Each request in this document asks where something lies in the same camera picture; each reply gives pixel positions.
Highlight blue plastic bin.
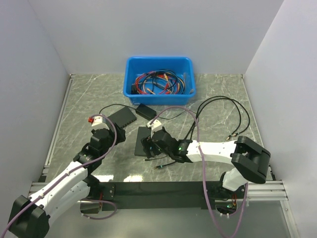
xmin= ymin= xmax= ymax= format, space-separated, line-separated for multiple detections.
xmin=123 ymin=57 xmax=196 ymax=106

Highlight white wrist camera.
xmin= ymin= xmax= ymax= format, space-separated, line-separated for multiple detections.
xmin=147 ymin=119 xmax=162 ymax=132
xmin=88 ymin=115 xmax=109 ymax=130

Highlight black power adapter brick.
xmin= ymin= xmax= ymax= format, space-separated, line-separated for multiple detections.
xmin=135 ymin=104 xmax=157 ymax=120

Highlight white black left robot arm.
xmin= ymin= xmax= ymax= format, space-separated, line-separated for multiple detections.
xmin=5 ymin=125 xmax=126 ymax=238

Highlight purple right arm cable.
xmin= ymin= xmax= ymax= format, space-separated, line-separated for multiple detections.
xmin=150 ymin=106 xmax=248 ymax=238

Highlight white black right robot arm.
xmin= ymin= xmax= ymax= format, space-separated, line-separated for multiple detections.
xmin=141 ymin=128 xmax=271 ymax=198

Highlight thin black adapter cord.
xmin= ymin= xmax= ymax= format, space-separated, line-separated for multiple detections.
xmin=99 ymin=104 xmax=137 ymax=115

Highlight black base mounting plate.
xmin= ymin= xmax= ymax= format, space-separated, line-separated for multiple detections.
xmin=79 ymin=181 xmax=246 ymax=214

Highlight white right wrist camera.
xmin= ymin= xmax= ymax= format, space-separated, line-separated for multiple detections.
xmin=147 ymin=119 xmax=162 ymax=132

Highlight black patch cable teal plug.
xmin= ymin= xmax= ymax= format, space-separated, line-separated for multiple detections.
xmin=154 ymin=96 xmax=251 ymax=169

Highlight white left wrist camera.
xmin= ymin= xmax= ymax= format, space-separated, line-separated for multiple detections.
xmin=88 ymin=115 xmax=109 ymax=130

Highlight black switch box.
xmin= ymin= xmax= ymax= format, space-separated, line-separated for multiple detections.
xmin=134 ymin=126 xmax=155 ymax=158

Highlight black network switch with ports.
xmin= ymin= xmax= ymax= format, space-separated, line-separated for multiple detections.
xmin=108 ymin=107 xmax=137 ymax=128

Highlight tangled coloured cables in bin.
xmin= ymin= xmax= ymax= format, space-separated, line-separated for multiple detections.
xmin=130 ymin=69 xmax=194 ymax=96

